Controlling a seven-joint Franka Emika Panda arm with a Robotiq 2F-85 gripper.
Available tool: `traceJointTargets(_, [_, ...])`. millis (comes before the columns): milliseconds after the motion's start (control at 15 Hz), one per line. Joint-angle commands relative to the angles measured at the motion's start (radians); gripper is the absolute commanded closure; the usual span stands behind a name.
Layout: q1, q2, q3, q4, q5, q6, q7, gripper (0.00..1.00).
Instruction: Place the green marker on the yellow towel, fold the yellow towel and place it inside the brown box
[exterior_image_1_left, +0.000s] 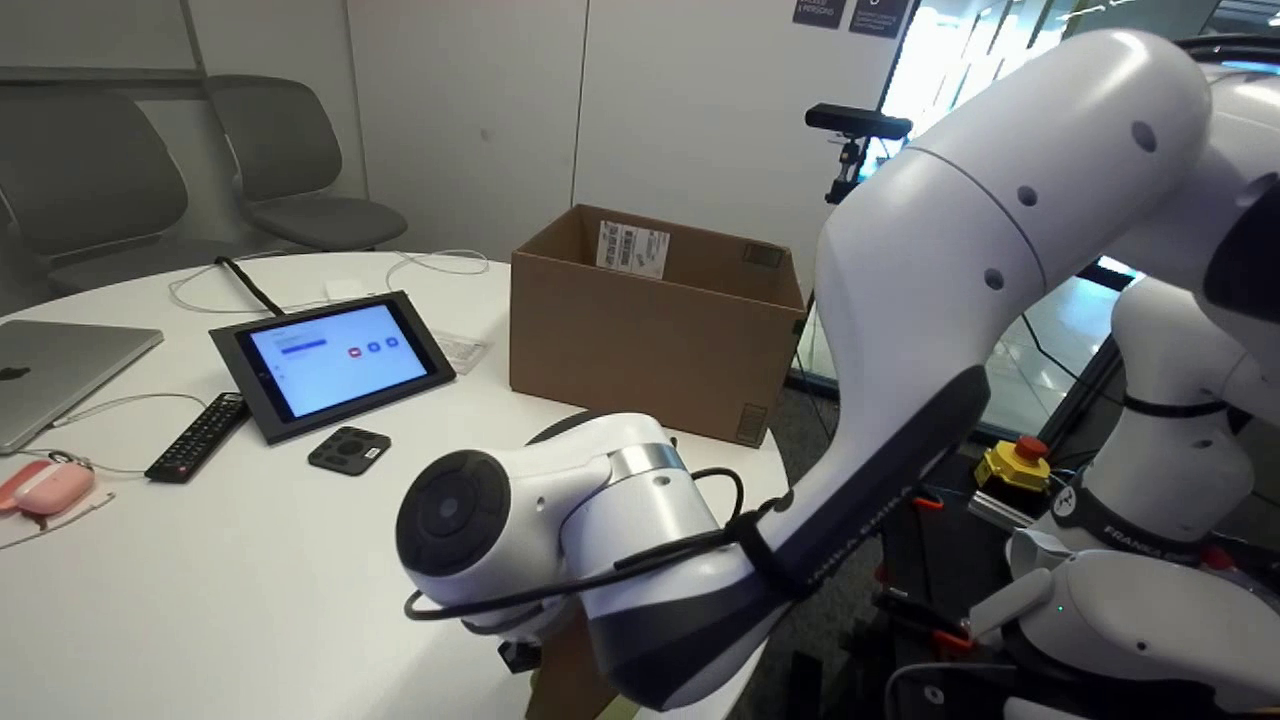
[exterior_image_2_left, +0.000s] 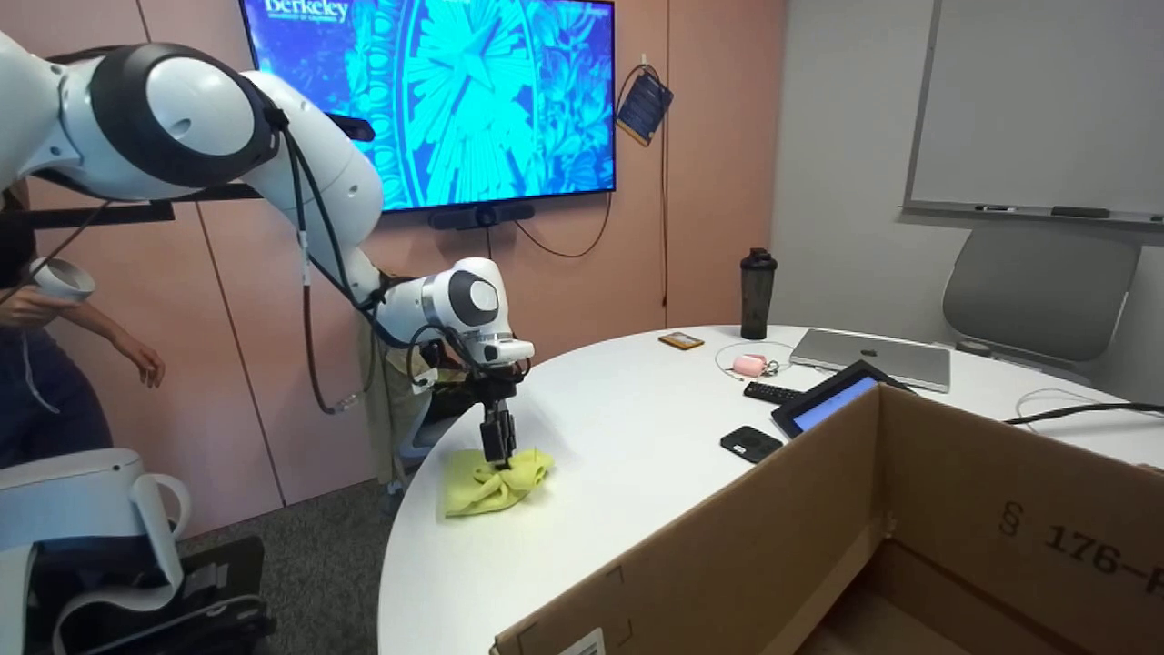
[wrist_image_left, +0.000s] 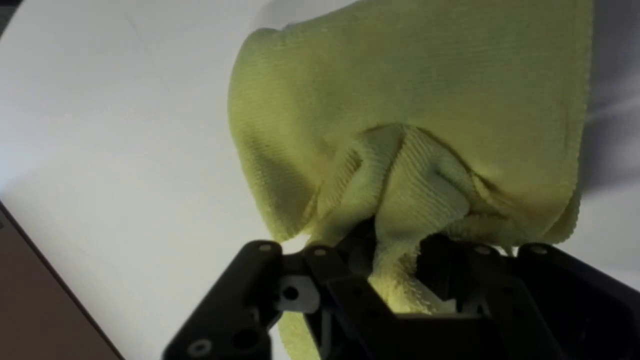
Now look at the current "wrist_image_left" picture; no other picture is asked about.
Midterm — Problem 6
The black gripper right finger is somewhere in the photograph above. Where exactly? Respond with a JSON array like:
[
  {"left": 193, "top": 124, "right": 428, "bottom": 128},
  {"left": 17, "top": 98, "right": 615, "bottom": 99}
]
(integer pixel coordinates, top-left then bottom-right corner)
[{"left": 416, "top": 231, "right": 640, "bottom": 360}]

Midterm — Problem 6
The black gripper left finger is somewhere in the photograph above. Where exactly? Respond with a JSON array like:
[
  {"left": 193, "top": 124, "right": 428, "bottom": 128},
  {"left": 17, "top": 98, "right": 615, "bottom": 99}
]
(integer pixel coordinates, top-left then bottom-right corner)
[{"left": 162, "top": 228, "right": 395, "bottom": 360}]

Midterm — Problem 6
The yellow towel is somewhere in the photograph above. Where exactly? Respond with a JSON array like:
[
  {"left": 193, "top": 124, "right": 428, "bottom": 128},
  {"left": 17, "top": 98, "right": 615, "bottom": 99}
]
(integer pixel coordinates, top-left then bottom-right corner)
[{"left": 226, "top": 0, "right": 595, "bottom": 360}]

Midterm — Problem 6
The brown cardboard box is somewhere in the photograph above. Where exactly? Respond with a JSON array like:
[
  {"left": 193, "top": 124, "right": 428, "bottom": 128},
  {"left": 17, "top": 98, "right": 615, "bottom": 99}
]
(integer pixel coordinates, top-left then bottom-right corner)
[{"left": 0, "top": 202, "right": 125, "bottom": 360}]

